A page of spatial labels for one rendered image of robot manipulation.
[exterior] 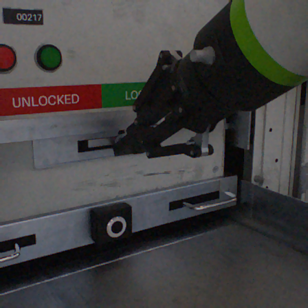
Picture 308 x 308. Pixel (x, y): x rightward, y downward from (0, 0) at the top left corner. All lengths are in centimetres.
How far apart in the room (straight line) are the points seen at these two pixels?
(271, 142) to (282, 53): 48
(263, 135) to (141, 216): 27
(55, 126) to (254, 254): 35
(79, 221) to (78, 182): 6
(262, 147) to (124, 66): 30
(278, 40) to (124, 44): 35
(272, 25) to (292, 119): 52
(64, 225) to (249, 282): 27
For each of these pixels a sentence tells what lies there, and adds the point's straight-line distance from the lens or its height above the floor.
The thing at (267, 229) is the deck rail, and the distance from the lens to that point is 76.
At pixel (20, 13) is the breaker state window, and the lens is 57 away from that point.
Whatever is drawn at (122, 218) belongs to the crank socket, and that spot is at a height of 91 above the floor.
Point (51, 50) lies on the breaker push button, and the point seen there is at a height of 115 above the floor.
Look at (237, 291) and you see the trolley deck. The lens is 58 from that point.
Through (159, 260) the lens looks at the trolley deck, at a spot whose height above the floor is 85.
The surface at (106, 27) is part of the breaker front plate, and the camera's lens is 62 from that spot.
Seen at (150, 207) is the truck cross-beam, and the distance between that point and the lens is 68.
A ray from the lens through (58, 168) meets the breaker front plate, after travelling 60.
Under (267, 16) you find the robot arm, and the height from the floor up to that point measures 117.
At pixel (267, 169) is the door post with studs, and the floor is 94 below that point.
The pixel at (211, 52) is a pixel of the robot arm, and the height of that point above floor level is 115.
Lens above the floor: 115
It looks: 14 degrees down
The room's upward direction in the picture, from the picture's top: straight up
